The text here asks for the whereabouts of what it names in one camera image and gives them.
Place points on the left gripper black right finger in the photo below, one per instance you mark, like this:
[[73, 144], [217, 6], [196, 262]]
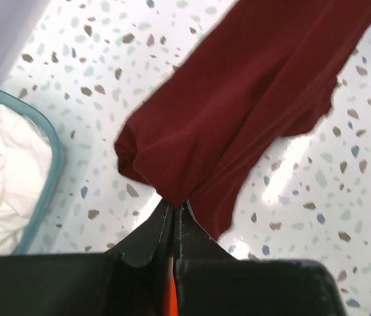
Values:
[[210, 281]]

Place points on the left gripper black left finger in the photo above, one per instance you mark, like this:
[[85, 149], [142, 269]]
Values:
[[128, 279]]

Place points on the white t-shirt with black print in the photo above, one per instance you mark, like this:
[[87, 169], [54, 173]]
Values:
[[25, 160]]

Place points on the dark red t-shirt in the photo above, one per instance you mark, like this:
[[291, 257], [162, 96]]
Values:
[[268, 70]]

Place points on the teal plastic basket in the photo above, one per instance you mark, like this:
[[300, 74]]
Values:
[[57, 162]]

